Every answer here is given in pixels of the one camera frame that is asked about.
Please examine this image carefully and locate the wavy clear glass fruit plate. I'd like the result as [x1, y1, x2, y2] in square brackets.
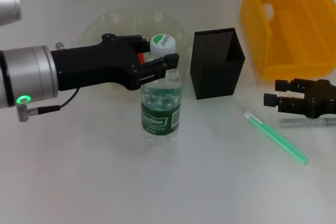
[80, 8, 192, 96]

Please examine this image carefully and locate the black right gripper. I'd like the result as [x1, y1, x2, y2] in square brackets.
[264, 78, 336, 119]

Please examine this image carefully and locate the black mesh pen holder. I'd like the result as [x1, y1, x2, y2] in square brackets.
[191, 27, 246, 101]

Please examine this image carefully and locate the white paper ball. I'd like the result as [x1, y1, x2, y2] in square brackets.
[262, 3, 275, 23]

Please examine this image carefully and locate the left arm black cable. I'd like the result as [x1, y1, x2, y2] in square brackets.
[16, 87, 80, 123]

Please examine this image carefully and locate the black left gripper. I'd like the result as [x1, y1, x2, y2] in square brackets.
[50, 34, 180, 91]

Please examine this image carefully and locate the gray pen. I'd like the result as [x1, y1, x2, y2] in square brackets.
[278, 118, 336, 128]

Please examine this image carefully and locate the yellow plastic bin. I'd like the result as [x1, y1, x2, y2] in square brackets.
[239, 0, 336, 80]

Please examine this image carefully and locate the clear green-label water bottle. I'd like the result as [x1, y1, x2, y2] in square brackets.
[141, 34, 183, 145]

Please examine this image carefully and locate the green pen with white cap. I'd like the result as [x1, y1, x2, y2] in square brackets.
[244, 110, 308, 166]

